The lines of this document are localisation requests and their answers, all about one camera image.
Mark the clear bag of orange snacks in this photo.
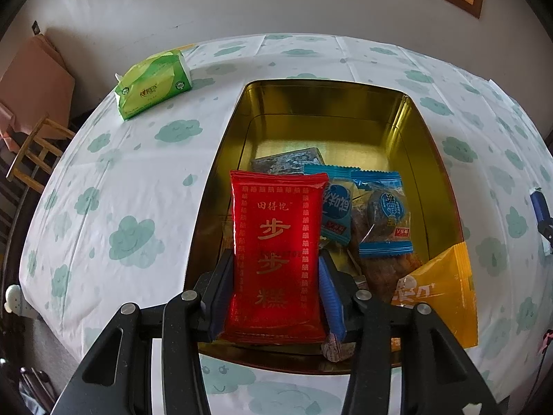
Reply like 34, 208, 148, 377
346, 220, 426, 307

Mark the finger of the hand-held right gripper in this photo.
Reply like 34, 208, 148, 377
530, 188, 553, 257

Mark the blue clear snack packet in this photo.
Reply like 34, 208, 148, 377
303, 164, 359, 246
350, 169, 414, 260

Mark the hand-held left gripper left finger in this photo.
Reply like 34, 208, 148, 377
52, 253, 236, 415

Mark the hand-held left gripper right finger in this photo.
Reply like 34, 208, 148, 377
319, 255, 502, 415

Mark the green tissue pack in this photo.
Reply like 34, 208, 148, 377
113, 49, 193, 121

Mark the yellow snack packet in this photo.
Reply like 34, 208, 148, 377
391, 241, 479, 349

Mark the white table corner guard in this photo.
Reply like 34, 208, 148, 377
3, 284, 35, 318

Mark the red snack packet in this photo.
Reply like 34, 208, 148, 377
217, 170, 330, 345

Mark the light wooden chair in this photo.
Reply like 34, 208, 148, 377
6, 114, 77, 194

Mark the cloud printed tablecloth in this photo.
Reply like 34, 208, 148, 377
19, 32, 553, 415

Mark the maroon tin box gold inside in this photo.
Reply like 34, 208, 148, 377
184, 79, 471, 375

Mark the dark wooden furniture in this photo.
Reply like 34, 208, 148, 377
0, 147, 44, 243

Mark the small pink wrapped candy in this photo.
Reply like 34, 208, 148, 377
322, 333, 353, 361

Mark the grey speckled snack packet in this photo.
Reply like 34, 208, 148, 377
252, 147, 325, 174

